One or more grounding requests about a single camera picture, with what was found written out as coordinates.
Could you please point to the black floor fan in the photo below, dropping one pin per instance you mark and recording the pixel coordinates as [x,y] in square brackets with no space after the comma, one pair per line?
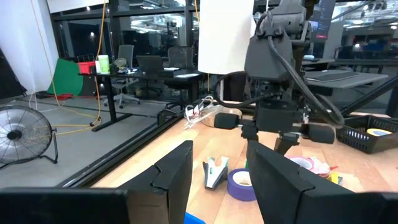
[14,134]

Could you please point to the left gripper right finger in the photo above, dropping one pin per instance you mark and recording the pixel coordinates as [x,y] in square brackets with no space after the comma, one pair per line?
[280,193]

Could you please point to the green round backdrop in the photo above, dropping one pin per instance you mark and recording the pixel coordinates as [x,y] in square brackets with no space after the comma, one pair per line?
[65,79]

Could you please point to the purple tape roll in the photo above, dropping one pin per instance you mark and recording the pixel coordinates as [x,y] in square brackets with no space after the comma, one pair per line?
[236,191]

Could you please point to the green white container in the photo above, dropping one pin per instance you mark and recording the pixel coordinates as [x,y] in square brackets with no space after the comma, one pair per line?
[104,63]

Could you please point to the white wall panel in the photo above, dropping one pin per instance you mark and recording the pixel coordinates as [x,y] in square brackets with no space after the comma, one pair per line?
[77,5]

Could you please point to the dark computer monitor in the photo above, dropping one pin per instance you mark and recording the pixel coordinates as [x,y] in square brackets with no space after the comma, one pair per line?
[323,18]

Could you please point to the black office desk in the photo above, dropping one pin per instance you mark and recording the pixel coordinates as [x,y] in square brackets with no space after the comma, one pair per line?
[109,93]

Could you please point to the black aluminium table frame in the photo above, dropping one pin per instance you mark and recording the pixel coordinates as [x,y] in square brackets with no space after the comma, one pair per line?
[124,152]

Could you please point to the black laptop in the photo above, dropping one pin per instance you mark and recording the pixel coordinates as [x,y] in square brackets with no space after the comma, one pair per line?
[150,63]

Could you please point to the black plastic basket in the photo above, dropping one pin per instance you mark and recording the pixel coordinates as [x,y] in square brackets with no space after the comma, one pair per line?
[351,137]

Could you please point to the grey office chair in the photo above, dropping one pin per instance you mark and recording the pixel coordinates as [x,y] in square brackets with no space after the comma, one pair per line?
[126,54]

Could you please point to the yellow mini stapler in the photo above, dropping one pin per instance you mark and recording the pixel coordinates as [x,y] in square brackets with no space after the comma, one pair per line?
[335,178]

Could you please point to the black fabric panel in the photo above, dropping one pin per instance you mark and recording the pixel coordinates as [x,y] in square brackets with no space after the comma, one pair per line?
[9,81]

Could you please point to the table lamp white shade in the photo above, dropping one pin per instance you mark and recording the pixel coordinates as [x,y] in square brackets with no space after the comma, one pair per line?
[224,37]

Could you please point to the red storage bin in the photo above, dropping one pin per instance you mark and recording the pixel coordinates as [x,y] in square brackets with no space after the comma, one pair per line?
[85,68]

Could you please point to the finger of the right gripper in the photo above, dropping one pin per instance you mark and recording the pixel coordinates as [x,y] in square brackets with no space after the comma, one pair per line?
[249,133]
[286,141]

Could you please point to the grey work table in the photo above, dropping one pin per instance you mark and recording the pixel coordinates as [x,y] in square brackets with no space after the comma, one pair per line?
[342,77]

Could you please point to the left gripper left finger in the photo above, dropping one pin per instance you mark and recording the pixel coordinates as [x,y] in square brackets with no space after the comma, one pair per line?
[168,186]

